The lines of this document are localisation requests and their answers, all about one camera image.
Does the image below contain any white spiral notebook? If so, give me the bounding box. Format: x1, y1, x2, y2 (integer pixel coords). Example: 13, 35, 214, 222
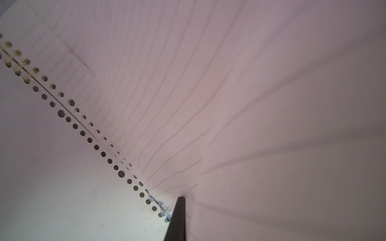
1, 1, 386, 241

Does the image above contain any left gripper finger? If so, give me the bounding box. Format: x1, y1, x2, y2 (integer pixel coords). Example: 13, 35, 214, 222
164, 196, 186, 241

